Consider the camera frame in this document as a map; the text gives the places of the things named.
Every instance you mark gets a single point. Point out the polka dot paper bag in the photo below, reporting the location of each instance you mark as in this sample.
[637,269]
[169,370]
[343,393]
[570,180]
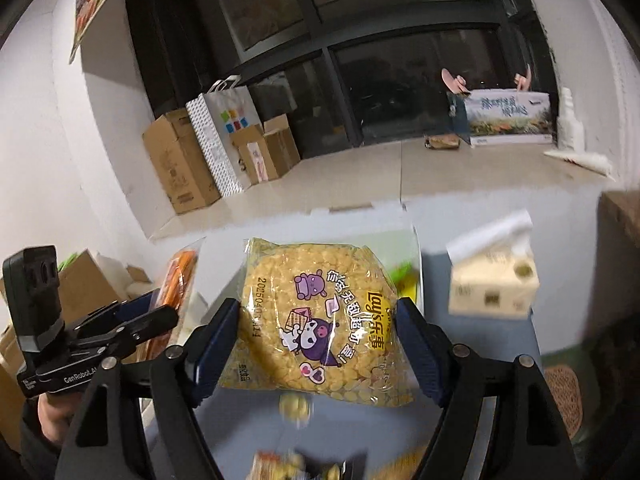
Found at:
[220,145]

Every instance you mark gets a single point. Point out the white paper sheet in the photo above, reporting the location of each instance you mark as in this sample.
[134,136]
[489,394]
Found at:
[580,161]

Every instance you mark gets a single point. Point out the landscape printed box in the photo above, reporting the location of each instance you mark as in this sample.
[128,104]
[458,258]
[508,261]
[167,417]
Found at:
[510,117]

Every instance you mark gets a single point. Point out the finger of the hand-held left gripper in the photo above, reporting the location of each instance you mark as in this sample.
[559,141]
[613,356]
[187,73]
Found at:
[132,306]
[150,321]

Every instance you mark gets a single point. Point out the brown snack wrapper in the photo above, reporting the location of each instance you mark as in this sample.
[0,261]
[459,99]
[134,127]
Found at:
[442,143]

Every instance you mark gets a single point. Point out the person's left hand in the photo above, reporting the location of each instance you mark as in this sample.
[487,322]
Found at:
[52,417]

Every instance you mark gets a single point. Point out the flat cardboard carton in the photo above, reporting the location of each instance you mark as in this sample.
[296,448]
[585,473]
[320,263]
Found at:
[85,280]

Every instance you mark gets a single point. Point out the small cardboard box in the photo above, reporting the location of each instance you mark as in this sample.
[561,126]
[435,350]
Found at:
[267,152]

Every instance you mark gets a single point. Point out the white storage box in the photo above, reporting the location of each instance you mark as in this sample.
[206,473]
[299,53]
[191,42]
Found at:
[350,232]

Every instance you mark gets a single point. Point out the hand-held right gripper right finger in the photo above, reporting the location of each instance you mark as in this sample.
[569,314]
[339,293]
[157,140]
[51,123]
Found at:
[422,357]

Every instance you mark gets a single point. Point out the large cardboard box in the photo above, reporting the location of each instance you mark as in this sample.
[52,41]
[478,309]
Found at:
[177,160]

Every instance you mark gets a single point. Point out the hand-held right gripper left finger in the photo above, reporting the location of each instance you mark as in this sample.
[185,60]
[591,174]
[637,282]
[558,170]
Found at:
[210,355]

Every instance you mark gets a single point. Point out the wooden side table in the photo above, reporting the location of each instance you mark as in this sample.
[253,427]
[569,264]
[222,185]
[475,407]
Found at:
[622,225]

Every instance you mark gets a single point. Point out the yellow tissue pack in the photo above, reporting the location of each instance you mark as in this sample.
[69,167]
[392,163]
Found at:
[495,285]

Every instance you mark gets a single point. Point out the orange snack packet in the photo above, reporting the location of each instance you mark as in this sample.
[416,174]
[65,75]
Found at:
[177,275]

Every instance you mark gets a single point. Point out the white plastic bottle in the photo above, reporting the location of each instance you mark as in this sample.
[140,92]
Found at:
[570,122]

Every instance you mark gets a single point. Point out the dark window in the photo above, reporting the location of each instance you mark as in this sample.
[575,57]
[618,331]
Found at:
[350,35]

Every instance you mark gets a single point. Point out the round woven mat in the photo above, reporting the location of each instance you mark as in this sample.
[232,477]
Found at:
[562,397]

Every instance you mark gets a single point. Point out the pink ear-shaped ornament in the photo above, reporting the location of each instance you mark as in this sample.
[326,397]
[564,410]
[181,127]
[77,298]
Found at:
[452,81]
[522,80]

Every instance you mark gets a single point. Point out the green snack packet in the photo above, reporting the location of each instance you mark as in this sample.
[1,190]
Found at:
[405,274]

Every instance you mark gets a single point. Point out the yellow cartoon chips bag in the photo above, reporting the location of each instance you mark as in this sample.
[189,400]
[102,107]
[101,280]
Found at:
[325,320]

